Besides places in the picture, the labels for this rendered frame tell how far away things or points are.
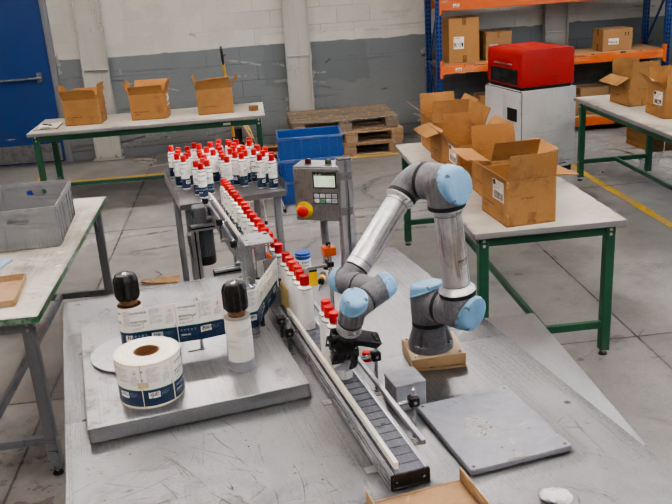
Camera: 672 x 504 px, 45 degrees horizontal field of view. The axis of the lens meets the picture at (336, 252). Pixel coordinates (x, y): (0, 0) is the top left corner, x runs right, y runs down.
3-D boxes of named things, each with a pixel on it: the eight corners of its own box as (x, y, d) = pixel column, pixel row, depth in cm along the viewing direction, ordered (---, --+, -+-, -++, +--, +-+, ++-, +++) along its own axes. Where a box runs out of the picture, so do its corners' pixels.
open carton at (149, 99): (125, 122, 779) (119, 83, 767) (132, 115, 819) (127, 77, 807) (170, 119, 781) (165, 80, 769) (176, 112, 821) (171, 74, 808)
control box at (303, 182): (305, 212, 288) (301, 159, 282) (351, 213, 283) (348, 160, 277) (295, 221, 279) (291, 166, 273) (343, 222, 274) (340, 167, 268)
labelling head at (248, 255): (243, 297, 323) (237, 236, 315) (275, 292, 327) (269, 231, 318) (251, 310, 311) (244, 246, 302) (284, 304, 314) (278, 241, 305)
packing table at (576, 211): (398, 242, 642) (394, 144, 616) (497, 233, 649) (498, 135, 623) (474, 373, 436) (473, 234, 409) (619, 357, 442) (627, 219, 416)
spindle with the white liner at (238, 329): (226, 363, 271) (216, 279, 261) (253, 358, 274) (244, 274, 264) (231, 375, 263) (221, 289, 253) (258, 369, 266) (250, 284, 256)
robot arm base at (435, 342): (403, 340, 281) (401, 314, 278) (445, 333, 283) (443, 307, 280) (415, 358, 267) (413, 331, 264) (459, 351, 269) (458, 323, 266)
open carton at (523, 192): (462, 211, 448) (461, 143, 435) (548, 200, 457) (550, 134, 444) (488, 231, 412) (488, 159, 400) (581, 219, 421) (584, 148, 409)
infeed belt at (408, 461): (255, 275, 357) (254, 267, 356) (273, 272, 360) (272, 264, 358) (395, 487, 209) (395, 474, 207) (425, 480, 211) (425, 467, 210)
